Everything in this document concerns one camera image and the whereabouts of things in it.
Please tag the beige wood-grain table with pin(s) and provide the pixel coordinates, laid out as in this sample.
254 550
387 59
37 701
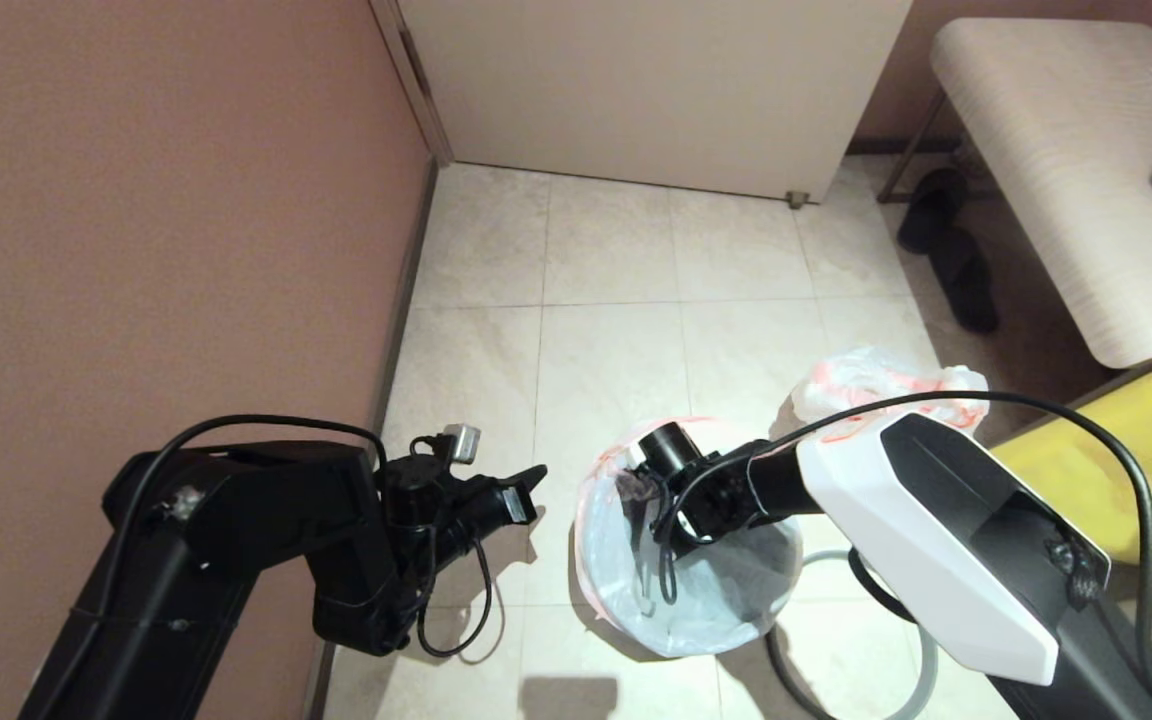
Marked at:
1056 180

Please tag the white red plastic bag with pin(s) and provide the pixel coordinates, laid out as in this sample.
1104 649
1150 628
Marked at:
866 385

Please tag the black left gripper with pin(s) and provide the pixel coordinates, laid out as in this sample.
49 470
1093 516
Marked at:
516 503

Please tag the white red plastic bin liner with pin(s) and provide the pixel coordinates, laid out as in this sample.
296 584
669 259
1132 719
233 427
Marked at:
696 610

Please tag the thin metal table leg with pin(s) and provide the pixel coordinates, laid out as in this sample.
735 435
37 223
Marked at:
911 147

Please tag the black slipper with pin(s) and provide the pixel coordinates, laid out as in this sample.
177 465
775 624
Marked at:
931 206
966 284

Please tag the dark door hinge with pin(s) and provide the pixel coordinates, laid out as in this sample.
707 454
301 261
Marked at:
419 70

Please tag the small metal door stopper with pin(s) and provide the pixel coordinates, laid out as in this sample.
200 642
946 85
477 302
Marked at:
796 199

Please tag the beige door frame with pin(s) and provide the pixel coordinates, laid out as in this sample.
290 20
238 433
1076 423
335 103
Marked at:
431 130

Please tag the white door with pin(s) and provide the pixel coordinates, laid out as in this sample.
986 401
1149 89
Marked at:
656 90

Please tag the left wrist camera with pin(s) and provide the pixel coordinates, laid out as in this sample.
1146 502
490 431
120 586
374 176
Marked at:
461 442

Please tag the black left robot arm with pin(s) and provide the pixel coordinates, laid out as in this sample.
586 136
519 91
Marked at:
236 540

